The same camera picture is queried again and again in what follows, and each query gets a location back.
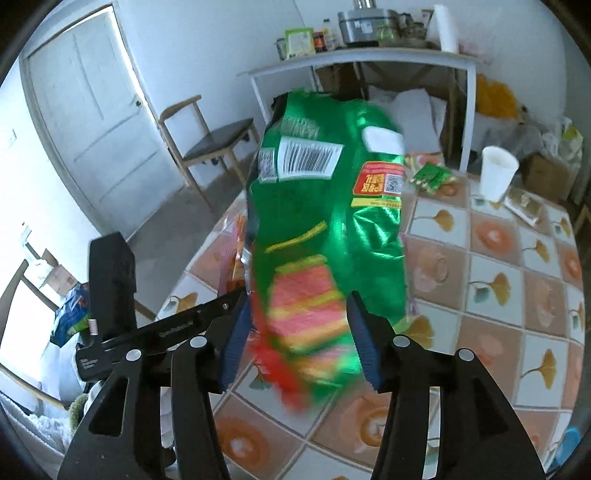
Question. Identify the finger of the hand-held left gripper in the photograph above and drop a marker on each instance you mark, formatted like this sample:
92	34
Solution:
184	318

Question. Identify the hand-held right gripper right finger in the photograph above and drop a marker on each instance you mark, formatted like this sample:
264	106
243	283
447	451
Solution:
364	346

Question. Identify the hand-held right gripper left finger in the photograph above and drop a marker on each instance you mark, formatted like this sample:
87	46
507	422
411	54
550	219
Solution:
233	350

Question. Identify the green snack bag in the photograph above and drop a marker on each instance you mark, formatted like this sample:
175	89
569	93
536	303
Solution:
314	207

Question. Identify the blue plastic waste basket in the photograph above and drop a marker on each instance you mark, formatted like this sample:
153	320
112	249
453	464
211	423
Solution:
568	445

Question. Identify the blue printed bag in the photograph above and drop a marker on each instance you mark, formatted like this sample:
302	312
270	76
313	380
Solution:
69	316

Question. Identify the small cardboard box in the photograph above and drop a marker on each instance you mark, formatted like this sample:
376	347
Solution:
60	279

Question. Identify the orange snack wrapper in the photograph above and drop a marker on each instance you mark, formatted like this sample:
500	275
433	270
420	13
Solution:
238	254

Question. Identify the small green packet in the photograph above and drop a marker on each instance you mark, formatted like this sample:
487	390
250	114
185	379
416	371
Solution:
431	177

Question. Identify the white door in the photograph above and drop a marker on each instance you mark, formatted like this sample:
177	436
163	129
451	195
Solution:
87	115

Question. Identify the wooden chair with grey seat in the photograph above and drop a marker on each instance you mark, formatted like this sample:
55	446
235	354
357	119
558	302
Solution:
212	136

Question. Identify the clear snack packet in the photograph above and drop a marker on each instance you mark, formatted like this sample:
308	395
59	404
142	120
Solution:
524	207

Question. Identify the white paper cup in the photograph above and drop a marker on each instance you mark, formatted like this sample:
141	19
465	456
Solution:
496	175

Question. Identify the white foam sheet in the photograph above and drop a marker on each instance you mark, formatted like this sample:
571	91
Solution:
411	115

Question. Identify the brown cardboard box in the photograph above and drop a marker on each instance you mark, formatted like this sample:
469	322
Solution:
547	177

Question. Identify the yellow plastic bag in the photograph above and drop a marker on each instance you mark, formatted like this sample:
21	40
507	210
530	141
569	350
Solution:
496	97

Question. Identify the white plastic bag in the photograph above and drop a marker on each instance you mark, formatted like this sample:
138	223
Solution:
565	136

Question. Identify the white side table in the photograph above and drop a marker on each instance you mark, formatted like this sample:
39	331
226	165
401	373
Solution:
369	55

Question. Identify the light green food packet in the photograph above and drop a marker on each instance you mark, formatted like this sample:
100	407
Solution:
298	42

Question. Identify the dark sauce bottle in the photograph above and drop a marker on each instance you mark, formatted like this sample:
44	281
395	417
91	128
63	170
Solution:
318	42

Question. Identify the clear oil bottle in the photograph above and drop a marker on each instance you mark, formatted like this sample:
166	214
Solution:
329	34

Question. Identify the pink plastic bag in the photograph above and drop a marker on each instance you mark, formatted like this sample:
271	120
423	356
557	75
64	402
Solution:
473	50

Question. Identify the metal cooking pot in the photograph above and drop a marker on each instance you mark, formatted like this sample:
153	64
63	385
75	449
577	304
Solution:
364	25

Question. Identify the white paper towel roll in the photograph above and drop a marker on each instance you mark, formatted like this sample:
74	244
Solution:
443	27

